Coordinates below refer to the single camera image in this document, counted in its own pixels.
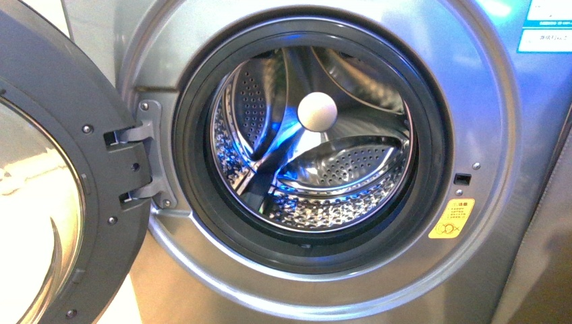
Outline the grey metal door hinge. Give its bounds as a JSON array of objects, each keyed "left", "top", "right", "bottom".
[{"left": 104, "top": 99, "right": 177, "bottom": 209}]

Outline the dark rubber door gasket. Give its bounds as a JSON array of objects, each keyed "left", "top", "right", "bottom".
[{"left": 173, "top": 11, "right": 452, "bottom": 274}]

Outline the stainless steel drum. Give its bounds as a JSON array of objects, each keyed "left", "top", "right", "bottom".
[{"left": 209, "top": 46, "right": 412, "bottom": 234}]

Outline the silver front-load washing machine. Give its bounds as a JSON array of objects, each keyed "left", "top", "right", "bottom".
[{"left": 60, "top": 0, "right": 572, "bottom": 324}]

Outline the yellow warning sticker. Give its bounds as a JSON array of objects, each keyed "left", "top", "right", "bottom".
[{"left": 428, "top": 198, "right": 475, "bottom": 239}]

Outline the white blue energy label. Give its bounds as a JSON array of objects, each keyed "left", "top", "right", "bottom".
[{"left": 517, "top": 0, "right": 571, "bottom": 53}]

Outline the grey washing machine door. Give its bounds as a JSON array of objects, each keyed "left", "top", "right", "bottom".
[{"left": 1, "top": 1, "right": 151, "bottom": 323}]

